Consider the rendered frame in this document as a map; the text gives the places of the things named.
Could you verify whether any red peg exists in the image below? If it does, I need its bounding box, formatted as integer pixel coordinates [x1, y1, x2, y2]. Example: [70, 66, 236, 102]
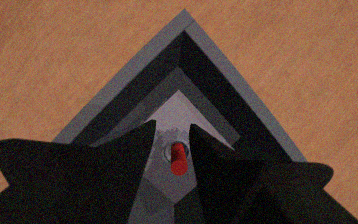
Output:
[171, 143, 188, 176]

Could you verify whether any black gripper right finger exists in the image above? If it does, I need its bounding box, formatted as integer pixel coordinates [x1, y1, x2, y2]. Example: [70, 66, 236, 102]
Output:
[189, 124, 334, 224]

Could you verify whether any dark grey open box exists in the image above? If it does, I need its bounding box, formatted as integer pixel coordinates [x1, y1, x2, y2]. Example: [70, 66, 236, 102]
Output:
[52, 8, 308, 224]

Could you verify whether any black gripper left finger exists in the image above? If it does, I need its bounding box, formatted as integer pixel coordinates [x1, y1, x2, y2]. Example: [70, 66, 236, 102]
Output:
[0, 120, 156, 224]

